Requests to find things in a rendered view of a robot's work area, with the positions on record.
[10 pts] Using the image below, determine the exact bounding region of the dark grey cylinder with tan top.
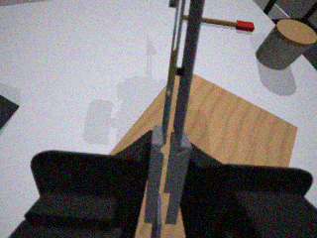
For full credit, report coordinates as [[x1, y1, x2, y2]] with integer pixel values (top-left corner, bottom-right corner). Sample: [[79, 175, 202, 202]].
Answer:
[[256, 19, 317, 70]]

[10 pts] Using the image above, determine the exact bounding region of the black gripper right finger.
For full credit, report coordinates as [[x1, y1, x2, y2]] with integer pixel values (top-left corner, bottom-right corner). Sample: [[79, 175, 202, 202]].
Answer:
[[180, 142, 314, 238]]

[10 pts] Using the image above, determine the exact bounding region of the light brown wooden board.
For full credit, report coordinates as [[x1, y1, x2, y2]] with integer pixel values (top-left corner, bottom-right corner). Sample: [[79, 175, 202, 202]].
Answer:
[[109, 73, 297, 238]]

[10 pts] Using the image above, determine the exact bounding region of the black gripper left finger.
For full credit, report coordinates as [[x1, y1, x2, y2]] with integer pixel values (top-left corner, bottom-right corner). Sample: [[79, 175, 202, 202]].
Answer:
[[30, 130, 153, 238]]

